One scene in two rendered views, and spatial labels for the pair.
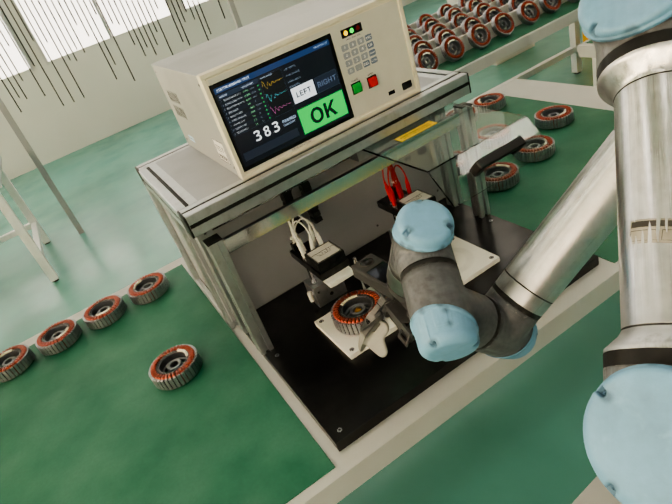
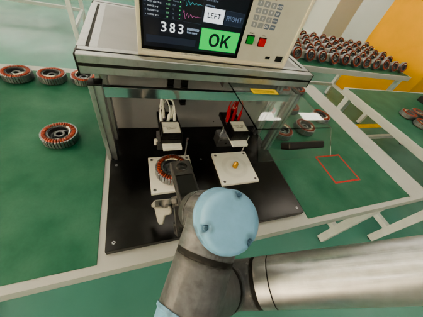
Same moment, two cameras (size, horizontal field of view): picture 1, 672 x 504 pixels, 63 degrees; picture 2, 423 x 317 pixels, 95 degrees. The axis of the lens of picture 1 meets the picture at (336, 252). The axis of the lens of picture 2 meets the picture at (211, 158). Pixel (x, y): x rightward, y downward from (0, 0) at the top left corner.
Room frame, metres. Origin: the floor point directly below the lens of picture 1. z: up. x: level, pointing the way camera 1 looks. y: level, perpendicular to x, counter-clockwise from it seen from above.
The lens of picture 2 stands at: (0.49, -0.06, 1.34)
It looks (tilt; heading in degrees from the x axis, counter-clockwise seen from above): 47 degrees down; 352
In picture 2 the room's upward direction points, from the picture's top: 18 degrees clockwise
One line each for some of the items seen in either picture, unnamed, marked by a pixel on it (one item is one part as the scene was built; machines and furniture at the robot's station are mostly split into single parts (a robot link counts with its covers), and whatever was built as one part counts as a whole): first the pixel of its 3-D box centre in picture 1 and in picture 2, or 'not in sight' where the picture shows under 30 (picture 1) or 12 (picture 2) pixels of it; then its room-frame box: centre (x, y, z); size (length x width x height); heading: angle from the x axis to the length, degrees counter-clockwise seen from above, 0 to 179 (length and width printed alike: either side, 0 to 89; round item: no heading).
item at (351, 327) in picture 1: (358, 311); (172, 168); (0.90, 0.00, 0.80); 0.11 x 0.11 x 0.04
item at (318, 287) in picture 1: (325, 285); (167, 139); (1.04, 0.05, 0.80); 0.07 x 0.05 x 0.06; 111
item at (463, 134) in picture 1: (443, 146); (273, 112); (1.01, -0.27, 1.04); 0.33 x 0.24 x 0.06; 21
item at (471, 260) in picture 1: (450, 263); (234, 167); (0.99, -0.23, 0.78); 0.15 x 0.15 x 0.01; 21
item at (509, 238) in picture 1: (404, 294); (203, 169); (0.96, -0.11, 0.76); 0.64 x 0.47 x 0.02; 111
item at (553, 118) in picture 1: (553, 117); (320, 116); (1.54, -0.77, 0.77); 0.11 x 0.11 x 0.04
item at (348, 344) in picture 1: (361, 320); (172, 173); (0.90, 0.00, 0.78); 0.15 x 0.15 x 0.01; 21
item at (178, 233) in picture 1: (191, 251); not in sight; (1.20, 0.33, 0.91); 0.28 x 0.03 x 0.32; 21
